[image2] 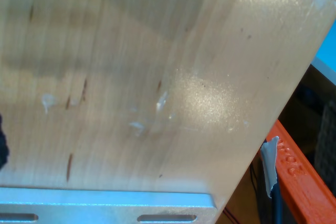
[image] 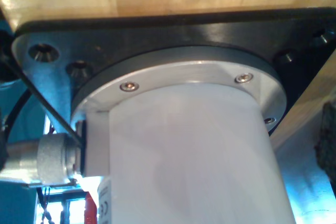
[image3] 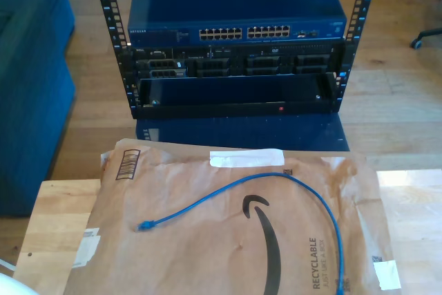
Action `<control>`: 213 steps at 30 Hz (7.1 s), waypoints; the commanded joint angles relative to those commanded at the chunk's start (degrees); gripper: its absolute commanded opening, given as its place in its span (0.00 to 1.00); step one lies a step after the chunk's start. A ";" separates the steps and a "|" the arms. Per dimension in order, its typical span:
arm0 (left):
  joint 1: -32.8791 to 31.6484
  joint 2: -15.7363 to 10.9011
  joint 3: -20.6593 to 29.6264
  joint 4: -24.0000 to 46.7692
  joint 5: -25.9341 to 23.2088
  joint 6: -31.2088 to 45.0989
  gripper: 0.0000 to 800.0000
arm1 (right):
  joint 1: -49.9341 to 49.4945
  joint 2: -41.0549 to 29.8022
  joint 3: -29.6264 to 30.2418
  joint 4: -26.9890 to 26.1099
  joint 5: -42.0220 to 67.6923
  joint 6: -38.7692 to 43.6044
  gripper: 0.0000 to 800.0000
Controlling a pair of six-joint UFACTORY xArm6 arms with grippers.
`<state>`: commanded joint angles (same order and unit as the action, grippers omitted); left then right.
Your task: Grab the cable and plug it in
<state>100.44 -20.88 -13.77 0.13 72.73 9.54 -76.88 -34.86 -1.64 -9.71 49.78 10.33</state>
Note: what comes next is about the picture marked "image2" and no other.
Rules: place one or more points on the grey tape piece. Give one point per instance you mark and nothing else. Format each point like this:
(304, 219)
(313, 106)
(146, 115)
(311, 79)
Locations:
(270, 161)

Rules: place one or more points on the silver slotted mounting plate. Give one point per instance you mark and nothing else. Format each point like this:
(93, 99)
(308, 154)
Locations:
(105, 203)

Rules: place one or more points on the orange plastic part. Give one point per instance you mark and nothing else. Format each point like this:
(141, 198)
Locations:
(302, 182)

